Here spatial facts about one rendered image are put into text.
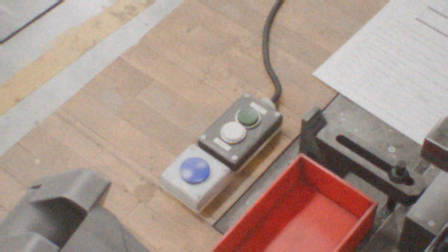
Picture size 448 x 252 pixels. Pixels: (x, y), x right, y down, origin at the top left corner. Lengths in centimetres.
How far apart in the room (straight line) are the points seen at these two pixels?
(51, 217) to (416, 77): 71
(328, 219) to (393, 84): 25
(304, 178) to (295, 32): 27
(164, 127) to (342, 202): 27
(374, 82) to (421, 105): 8
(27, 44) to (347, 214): 162
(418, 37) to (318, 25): 15
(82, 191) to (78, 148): 56
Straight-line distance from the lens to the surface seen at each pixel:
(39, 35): 259
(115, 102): 123
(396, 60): 129
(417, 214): 104
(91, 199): 64
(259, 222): 110
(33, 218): 69
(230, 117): 116
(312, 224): 110
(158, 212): 112
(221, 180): 111
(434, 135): 91
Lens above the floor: 186
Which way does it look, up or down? 54 degrees down
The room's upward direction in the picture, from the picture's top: 2 degrees counter-clockwise
